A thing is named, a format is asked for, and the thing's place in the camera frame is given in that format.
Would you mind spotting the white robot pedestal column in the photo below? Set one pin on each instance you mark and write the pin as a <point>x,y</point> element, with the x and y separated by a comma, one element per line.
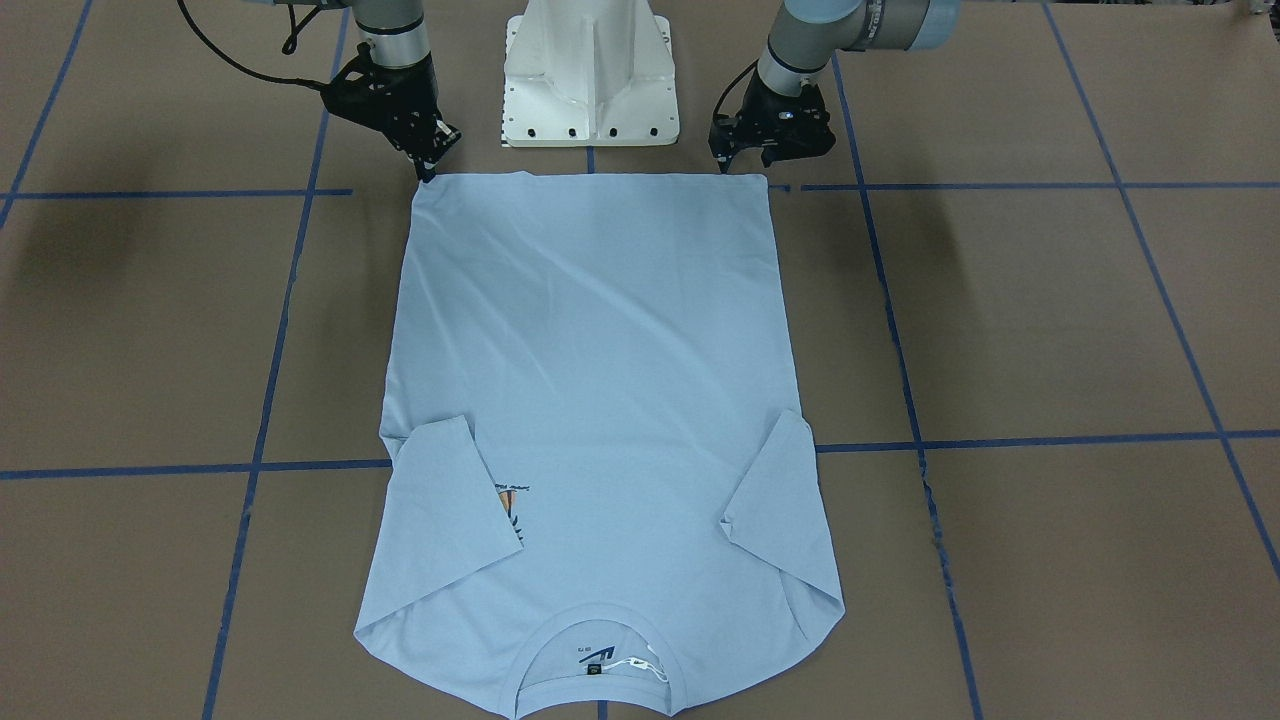
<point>589,73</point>

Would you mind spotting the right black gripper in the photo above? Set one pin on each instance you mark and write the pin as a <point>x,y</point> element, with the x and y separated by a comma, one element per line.
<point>409,103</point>

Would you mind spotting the light blue t-shirt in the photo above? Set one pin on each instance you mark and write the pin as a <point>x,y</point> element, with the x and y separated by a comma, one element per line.
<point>603,486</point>

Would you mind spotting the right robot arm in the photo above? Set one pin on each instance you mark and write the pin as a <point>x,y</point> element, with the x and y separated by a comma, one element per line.
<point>394,33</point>

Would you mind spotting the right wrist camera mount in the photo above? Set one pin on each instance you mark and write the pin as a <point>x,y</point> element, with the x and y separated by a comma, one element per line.
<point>359,93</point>

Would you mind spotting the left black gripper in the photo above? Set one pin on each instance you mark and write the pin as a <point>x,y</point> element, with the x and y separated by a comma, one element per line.
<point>768,105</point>

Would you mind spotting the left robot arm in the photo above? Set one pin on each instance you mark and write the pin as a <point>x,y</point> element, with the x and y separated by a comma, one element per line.
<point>806,34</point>

